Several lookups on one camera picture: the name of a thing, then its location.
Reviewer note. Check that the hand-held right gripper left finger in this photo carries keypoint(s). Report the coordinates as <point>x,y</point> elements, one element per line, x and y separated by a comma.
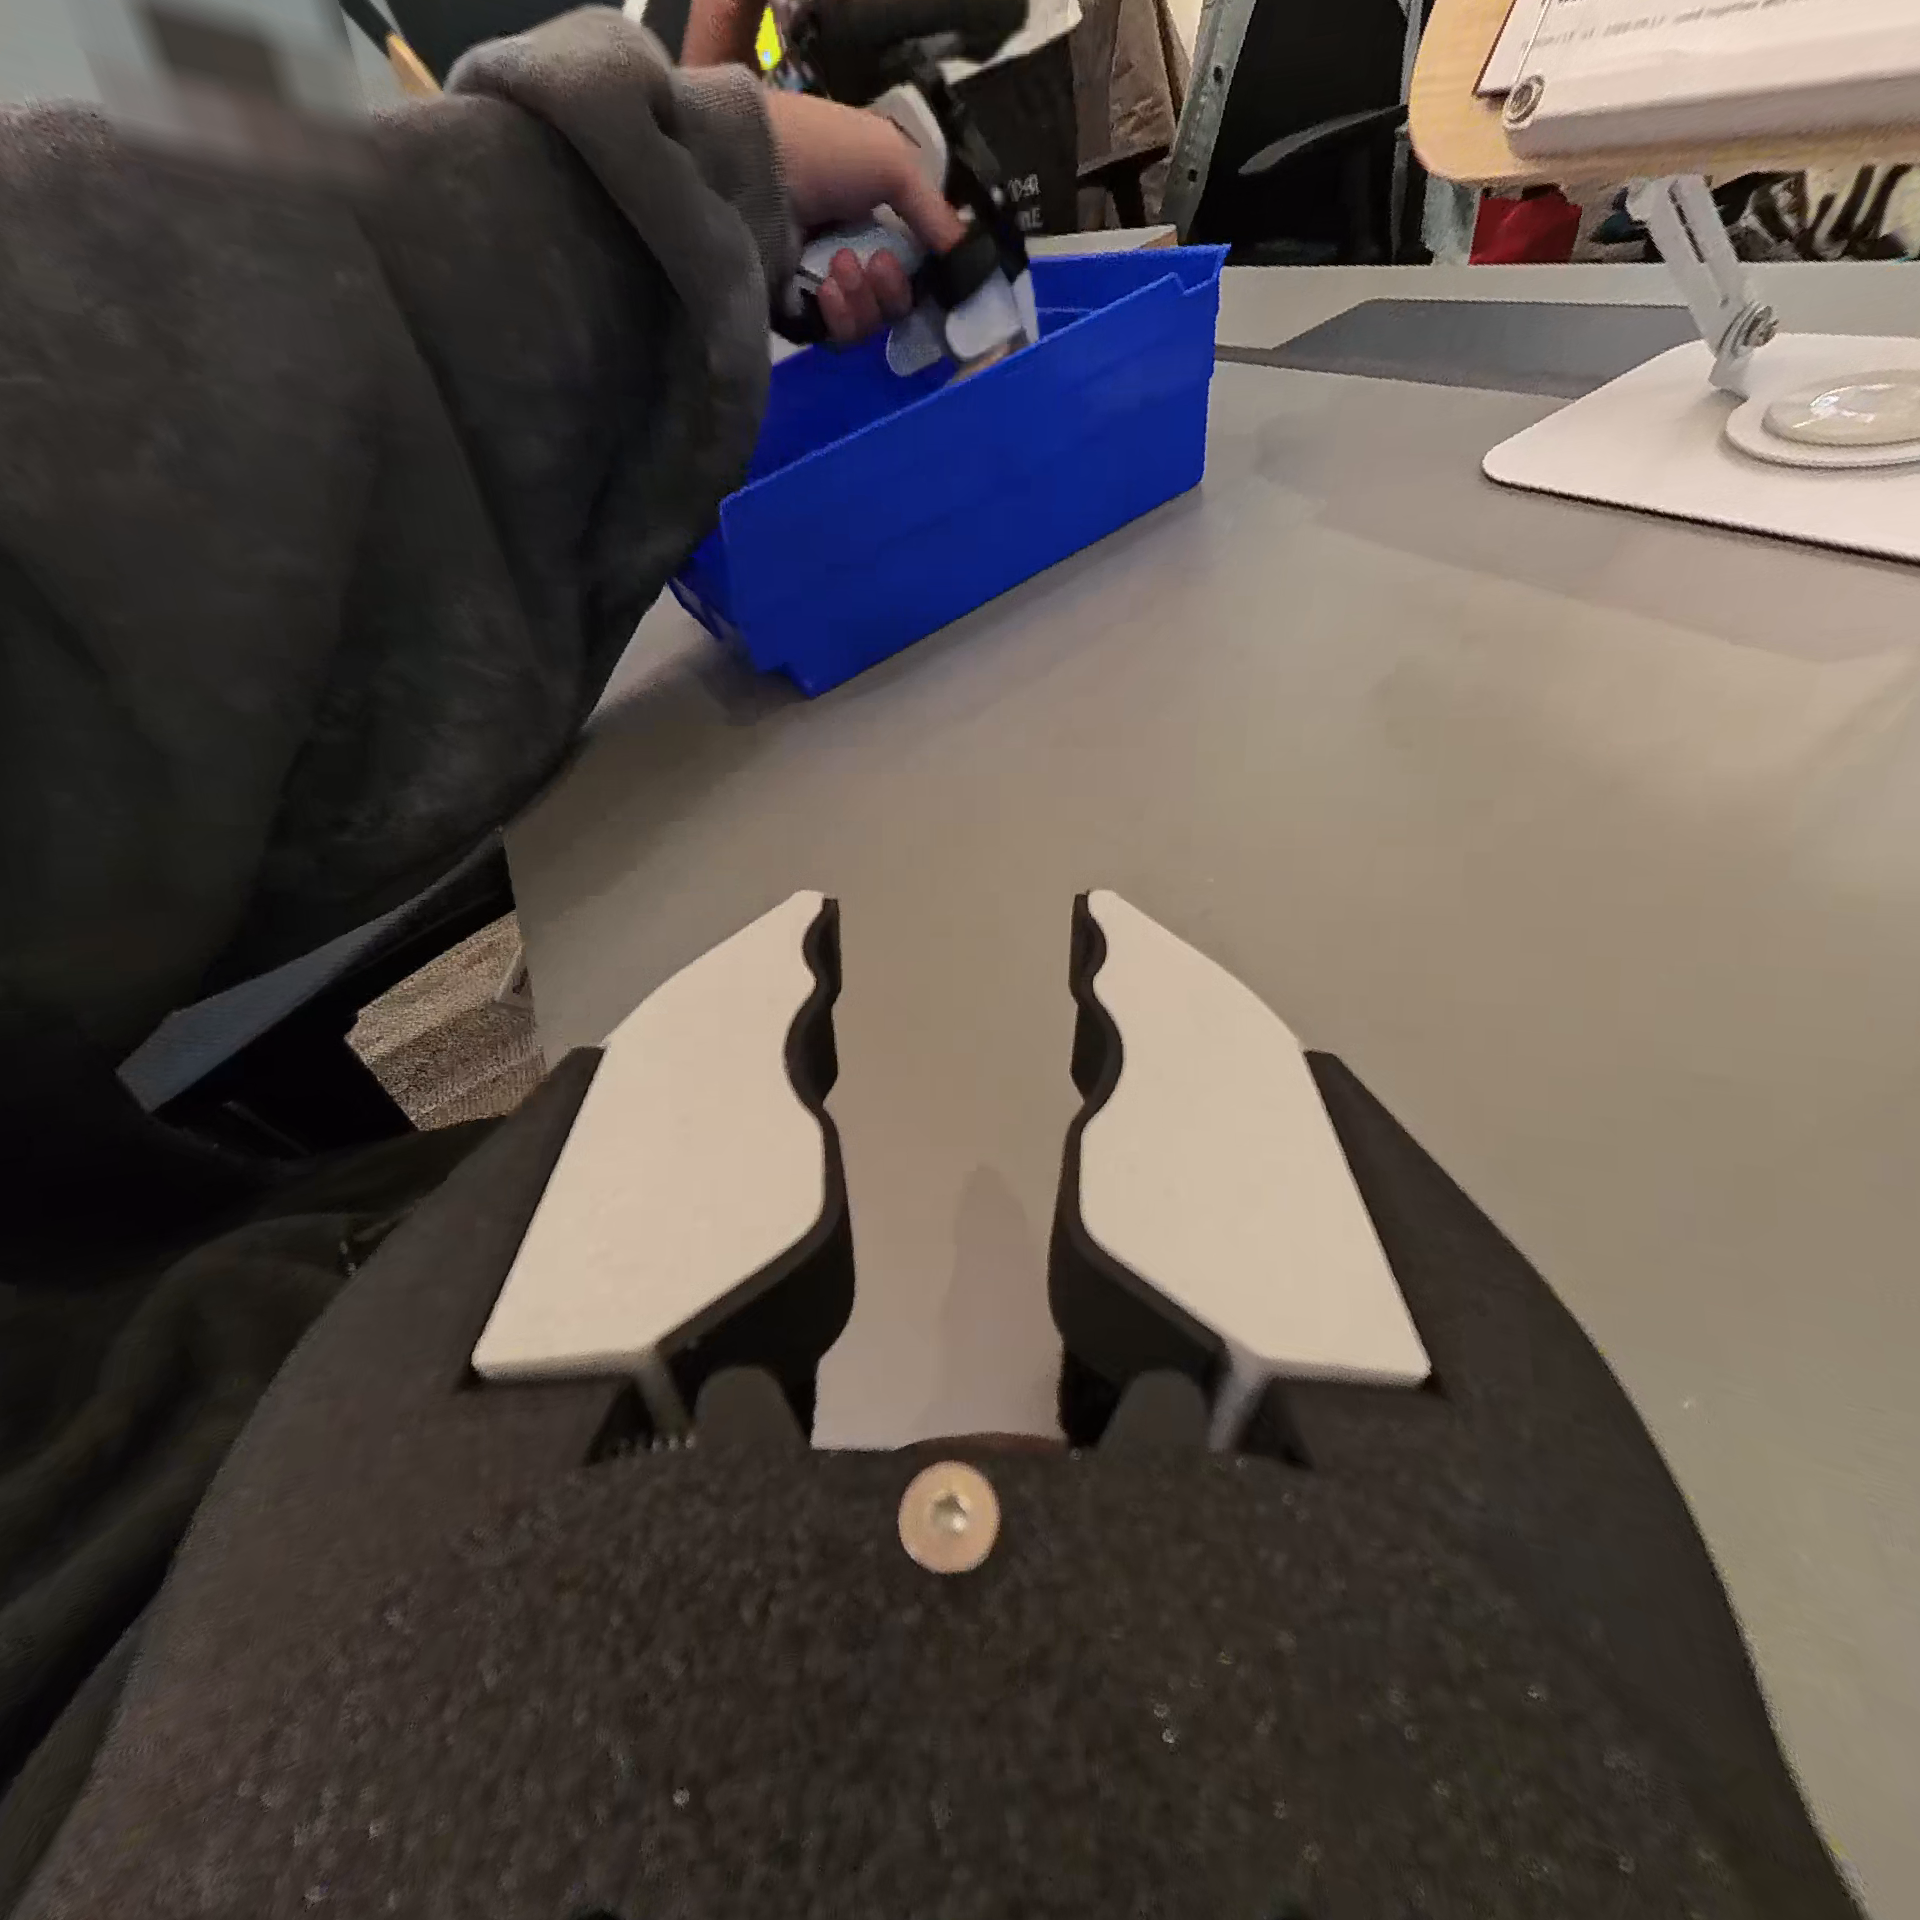
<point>662,1201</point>

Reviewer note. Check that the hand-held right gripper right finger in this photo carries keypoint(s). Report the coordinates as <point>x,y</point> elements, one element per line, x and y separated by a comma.
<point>1245,1201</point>

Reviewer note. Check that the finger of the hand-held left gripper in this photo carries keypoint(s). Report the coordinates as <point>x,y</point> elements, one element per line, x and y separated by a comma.
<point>998,315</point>
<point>922,340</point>

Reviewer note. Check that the blue plastic bin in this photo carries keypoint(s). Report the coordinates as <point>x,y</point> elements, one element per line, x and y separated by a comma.
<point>974,479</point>

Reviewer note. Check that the grey desk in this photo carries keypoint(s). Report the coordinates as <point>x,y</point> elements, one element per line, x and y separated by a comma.
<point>1350,825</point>

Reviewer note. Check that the person's left hand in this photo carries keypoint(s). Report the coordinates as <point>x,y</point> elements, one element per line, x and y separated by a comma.
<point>840,165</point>

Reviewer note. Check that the tan jacket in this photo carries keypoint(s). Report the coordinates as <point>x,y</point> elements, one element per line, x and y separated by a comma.
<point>1134,91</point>

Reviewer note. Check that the black office chair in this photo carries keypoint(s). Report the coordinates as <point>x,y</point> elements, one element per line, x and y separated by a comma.
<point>302,1020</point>
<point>1304,91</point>

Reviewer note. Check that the red bag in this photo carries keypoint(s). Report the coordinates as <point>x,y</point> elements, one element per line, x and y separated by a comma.
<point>1523,224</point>

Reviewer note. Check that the grey hooded sweatshirt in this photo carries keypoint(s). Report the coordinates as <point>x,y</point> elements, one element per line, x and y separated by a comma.
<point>151,1423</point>

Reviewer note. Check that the white document stand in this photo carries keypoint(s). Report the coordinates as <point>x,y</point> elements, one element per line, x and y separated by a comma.
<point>1650,466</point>

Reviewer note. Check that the printed instruction sheet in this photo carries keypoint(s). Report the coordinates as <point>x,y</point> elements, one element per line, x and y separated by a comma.
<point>1725,46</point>

